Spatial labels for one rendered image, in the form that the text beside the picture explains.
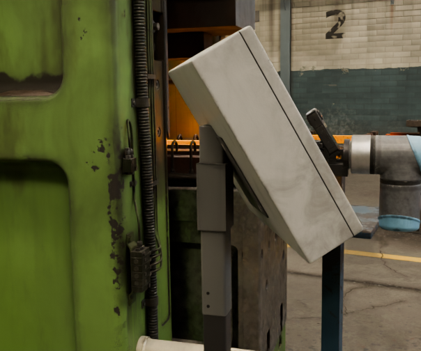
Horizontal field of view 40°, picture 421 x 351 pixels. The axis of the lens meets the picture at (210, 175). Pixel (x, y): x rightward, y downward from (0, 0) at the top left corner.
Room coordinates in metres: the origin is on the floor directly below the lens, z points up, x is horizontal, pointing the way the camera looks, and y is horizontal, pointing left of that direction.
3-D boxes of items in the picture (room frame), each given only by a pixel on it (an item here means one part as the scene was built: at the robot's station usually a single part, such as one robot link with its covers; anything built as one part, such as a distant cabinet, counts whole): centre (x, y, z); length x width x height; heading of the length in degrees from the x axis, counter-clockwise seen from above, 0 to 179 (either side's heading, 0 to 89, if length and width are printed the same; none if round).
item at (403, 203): (1.32, -0.44, 0.86); 0.12 x 0.09 x 0.12; 156
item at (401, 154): (1.31, -0.43, 0.98); 0.12 x 0.09 x 0.10; 73
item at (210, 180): (0.84, -0.04, 1.00); 0.13 x 0.11 x 0.14; 163
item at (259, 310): (1.51, 0.11, 0.69); 0.56 x 0.38 x 0.45; 73
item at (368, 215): (1.87, -0.40, 0.71); 0.40 x 0.30 x 0.02; 156
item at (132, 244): (1.07, 0.13, 0.80); 0.06 x 0.03 x 0.14; 163
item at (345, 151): (1.36, -0.27, 0.97); 0.12 x 0.08 x 0.09; 73
